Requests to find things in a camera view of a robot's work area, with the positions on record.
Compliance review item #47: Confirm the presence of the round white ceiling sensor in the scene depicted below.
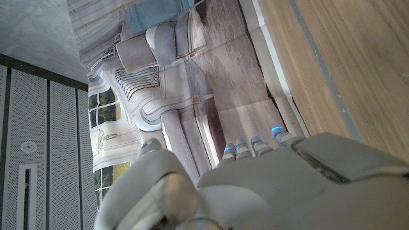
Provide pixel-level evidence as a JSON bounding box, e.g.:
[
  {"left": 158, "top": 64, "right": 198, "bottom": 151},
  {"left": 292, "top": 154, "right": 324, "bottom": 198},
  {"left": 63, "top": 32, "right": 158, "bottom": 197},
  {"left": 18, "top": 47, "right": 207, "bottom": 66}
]
[{"left": 19, "top": 141, "right": 38, "bottom": 153}]

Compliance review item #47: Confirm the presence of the printed sofa room backdrop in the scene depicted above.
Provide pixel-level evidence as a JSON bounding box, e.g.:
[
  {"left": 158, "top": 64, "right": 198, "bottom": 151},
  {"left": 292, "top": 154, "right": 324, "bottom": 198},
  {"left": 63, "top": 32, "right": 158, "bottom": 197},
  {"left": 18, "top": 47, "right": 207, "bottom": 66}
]
[{"left": 66, "top": 0, "right": 311, "bottom": 208}]

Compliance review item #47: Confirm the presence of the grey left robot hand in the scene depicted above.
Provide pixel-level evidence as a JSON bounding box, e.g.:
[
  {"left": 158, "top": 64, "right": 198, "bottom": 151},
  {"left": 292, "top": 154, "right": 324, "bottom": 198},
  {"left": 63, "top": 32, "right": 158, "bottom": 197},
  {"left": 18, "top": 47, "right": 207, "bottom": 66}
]
[{"left": 93, "top": 126, "right": 409, "bottom": 230}]

